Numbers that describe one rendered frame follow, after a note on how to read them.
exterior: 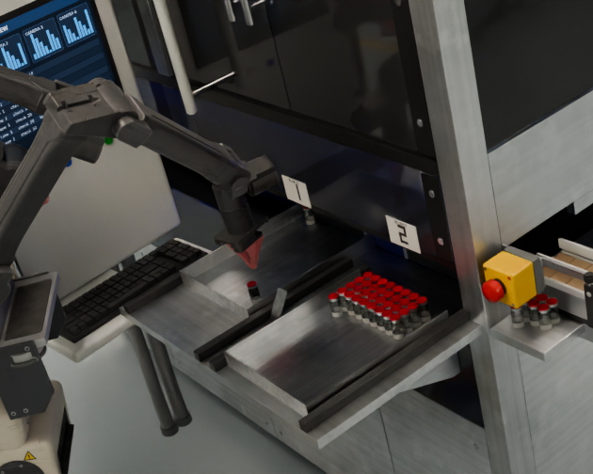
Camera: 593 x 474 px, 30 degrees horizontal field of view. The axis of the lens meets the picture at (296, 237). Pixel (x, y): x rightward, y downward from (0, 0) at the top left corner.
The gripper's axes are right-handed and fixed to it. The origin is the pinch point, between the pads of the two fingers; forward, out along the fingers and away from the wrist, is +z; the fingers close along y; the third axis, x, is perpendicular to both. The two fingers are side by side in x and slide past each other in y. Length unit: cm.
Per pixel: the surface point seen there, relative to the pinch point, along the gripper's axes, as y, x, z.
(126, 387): 36, 120, 99
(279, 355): -13.8, -15.0, 8.6
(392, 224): 13.7, -26.6, -5.6
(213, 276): 3.9, 17.9, 9.3
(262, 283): 5.1, 4.7, 9.3
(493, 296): 3, -54, -2
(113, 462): 7, 96, 98
